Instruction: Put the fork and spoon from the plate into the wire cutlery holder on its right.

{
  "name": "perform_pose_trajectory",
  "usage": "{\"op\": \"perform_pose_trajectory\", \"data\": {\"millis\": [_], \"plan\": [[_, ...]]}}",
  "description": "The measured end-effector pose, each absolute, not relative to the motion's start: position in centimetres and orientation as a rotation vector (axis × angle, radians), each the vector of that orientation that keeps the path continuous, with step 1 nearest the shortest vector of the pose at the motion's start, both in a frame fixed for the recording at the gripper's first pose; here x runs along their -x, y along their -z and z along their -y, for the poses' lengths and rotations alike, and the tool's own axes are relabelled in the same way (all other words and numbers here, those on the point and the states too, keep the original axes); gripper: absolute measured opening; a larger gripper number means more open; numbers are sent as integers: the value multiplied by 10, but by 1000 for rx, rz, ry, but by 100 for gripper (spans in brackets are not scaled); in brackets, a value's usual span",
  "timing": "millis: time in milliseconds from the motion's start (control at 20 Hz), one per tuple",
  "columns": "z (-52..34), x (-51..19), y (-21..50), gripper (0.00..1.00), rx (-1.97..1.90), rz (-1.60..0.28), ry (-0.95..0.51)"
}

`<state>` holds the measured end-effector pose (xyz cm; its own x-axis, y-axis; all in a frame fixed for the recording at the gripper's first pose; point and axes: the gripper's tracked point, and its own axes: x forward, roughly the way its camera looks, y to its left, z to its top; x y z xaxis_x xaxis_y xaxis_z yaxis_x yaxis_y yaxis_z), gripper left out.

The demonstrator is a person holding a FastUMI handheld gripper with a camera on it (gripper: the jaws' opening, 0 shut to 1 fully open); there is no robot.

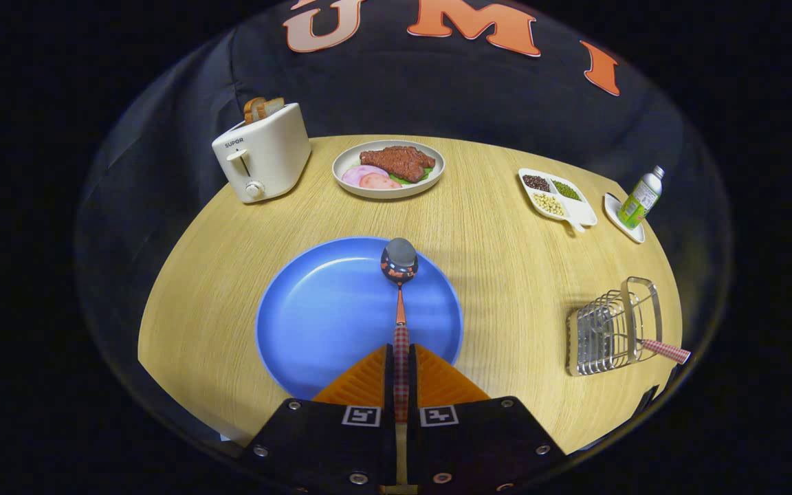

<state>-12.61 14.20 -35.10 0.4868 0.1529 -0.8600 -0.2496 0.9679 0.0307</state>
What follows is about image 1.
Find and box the blue round plate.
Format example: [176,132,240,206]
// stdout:
[255,236,464,401]

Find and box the white divided dish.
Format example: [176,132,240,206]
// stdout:
[518,168,598,234]

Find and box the fork with checkered handle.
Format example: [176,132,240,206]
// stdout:
[637,337,692,365]

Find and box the metal wire basket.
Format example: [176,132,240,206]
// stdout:
[566,276,663,377]

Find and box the deep pink ham slice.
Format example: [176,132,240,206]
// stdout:
[358,173,403,191]

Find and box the spoon with checkered handle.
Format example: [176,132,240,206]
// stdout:
[380,237,419,424]

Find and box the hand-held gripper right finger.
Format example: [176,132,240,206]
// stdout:
[406,344,567,492]

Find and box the cream white toaster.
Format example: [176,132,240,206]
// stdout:
[212,102,312,204]

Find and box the white oval plate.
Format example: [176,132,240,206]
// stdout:
[332,140,446,200]

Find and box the small white square dish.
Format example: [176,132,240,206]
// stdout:
[603,192,646,245]

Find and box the brown steak piece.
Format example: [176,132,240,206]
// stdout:
[360,145,437,184]

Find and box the green lettuce leaf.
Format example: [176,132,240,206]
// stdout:
[388,167,435,186]

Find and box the yellow soybeans portion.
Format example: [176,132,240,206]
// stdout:
[532,192,566,218]

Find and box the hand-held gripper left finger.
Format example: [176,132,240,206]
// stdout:
[239,344,397,492]

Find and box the pale pink ham slice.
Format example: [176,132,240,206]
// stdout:
[342,165,390,186]

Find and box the green label bottle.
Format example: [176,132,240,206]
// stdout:
[617,165,666,230]

